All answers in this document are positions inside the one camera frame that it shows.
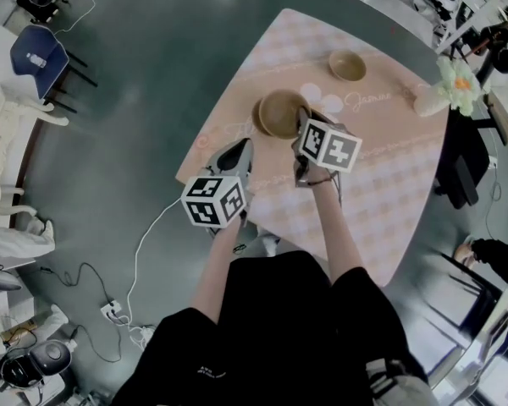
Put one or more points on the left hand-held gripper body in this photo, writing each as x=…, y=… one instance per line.
x=211, y=201

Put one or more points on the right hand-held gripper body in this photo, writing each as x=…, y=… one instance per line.
x=330, y=146

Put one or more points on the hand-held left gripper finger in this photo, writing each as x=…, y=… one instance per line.
x=230, y=161
x=250, y=165

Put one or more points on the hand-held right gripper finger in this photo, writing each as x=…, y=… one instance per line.
x=328, y=121
x=303, y=121

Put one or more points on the brown wooden bowl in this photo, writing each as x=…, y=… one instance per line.
x=279, y=112
x=256, y=119
x=347, y=66

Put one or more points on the person's right forearm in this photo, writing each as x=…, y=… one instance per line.
x=336, y=235

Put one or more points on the person's left forearm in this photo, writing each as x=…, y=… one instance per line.
x=213, y=277

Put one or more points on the black wrist band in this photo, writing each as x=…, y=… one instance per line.
x=321, y=181

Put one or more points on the table with pink tablecloth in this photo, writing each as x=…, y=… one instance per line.
x=364, y=210

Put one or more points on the white ceramic vase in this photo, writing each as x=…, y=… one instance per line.
x=427, y=104

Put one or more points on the black mesh office chair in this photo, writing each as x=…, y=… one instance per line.
x=461, y=171

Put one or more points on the person's black shirt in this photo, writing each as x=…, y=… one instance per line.
x=279, y=332

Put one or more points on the white power adapter bundle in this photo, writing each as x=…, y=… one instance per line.
x=141, y=336

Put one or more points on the cream carved dressing table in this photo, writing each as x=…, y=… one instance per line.
x=4, y=142

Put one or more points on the clear water bottle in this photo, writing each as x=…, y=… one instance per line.
x=37, y=60

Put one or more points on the blue chair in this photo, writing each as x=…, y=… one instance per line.
x=38, y=57

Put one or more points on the white and black dome robot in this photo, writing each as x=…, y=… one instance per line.
x=51, y=355

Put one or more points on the black metal frame rack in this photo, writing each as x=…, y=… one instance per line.
x=470, y=286

